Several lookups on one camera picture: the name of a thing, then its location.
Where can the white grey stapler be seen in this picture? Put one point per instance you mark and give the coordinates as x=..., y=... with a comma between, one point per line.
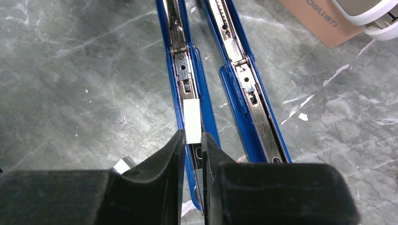
x=377, y=18

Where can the blue stapler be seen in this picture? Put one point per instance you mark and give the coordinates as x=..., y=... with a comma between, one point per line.
x=258, y=128
x=188, y=81

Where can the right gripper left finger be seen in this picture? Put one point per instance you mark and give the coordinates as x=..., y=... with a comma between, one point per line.
x=148, y=194

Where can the metal staple strip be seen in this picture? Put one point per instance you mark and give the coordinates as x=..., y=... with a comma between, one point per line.
x=192, y=121
x=124, y=164

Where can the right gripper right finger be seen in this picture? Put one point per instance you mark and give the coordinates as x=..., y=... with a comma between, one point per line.
x=273, y=194

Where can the orange plastic desk organizer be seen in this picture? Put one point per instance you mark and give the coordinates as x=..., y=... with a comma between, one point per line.
x=323, y=19

